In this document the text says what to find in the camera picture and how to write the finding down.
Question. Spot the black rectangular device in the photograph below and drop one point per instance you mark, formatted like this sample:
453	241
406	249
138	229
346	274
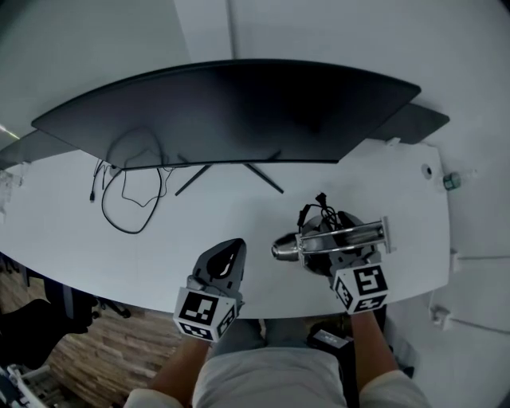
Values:
326	339

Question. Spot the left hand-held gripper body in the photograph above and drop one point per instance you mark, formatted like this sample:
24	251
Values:
199	307

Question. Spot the white desk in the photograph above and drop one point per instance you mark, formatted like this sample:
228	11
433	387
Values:
239	215

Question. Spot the clear plastic bracket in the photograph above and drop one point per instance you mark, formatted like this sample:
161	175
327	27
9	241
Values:
10	187

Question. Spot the person's white shirt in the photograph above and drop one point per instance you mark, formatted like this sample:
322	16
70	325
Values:
271	382

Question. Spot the white equipment frame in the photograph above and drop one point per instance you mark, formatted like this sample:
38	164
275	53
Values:
24	388

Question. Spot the white wall socket box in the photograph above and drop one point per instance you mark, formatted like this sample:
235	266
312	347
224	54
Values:
442	316

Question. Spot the person's grey trousers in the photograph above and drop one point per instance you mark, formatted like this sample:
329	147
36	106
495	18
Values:
247	334

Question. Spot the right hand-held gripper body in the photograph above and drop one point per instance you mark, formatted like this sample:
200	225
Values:
362	287

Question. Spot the person's left forearm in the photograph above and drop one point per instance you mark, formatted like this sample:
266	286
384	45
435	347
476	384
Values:
179	370

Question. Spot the person's right forearm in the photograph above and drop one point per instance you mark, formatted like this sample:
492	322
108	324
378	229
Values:
370	346

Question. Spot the black curved monitor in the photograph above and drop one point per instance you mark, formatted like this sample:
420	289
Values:
239	111

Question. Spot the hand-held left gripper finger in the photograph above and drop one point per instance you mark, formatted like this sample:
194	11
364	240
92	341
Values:
213	263
238	271

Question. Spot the clear bottle with green label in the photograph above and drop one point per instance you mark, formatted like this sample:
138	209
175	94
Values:
452	181

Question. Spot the white divider clip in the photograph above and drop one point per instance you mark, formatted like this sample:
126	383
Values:
392	141

